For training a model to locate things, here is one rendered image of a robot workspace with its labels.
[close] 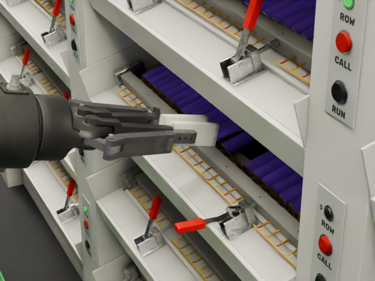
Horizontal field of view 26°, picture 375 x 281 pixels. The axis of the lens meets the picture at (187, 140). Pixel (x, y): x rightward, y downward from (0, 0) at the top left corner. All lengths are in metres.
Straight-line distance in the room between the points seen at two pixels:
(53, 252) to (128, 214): 0.57
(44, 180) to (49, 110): 0.97
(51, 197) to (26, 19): 0.39
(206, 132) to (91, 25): 0.35
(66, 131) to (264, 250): 0.26
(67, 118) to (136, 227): 0.45
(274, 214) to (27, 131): 0.29
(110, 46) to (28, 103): 0.44
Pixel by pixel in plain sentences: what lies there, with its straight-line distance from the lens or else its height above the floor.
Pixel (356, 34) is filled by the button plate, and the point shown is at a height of 0.86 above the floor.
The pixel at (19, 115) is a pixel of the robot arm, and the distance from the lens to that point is 0.87.
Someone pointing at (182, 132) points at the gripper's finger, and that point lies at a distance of 0.97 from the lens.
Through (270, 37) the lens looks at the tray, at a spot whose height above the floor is 0.77.
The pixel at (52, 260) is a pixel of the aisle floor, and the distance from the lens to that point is 1.87.
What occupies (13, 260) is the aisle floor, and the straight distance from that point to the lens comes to 1.89.
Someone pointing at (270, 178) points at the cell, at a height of 0.58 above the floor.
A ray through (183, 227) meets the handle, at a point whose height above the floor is 0.57.
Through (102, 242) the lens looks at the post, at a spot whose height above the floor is 0.25.
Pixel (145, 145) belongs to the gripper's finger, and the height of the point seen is 0.65.
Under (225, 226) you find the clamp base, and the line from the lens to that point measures 0.94.
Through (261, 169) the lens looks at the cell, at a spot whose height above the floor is 0.58.
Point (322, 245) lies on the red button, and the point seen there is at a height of 0.66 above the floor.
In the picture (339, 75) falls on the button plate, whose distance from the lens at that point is 0.67.
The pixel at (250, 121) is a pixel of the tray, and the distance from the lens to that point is 0.84.
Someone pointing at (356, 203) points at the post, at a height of 0.72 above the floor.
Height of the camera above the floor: 1.07
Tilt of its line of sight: 27 degrees down
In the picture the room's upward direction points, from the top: straight up
